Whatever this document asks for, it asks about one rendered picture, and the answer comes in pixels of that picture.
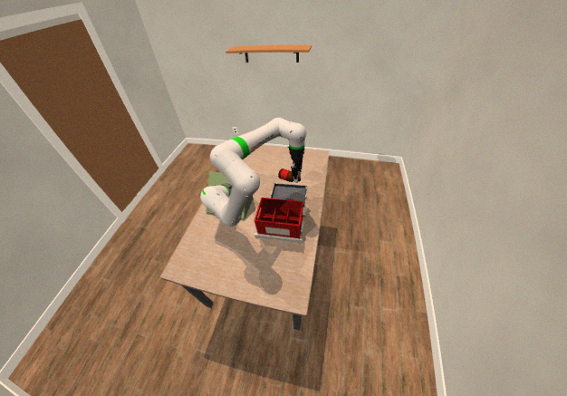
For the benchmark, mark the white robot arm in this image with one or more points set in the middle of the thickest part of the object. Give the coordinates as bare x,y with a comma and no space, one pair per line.
228,157

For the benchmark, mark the dark red crate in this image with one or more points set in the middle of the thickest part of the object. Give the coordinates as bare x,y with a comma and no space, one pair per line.
279,217

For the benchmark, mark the brown bottle with red label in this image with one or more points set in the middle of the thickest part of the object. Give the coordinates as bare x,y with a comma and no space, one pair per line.
286,175

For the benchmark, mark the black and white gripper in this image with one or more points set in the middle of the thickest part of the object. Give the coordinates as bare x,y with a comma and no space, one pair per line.
296,167

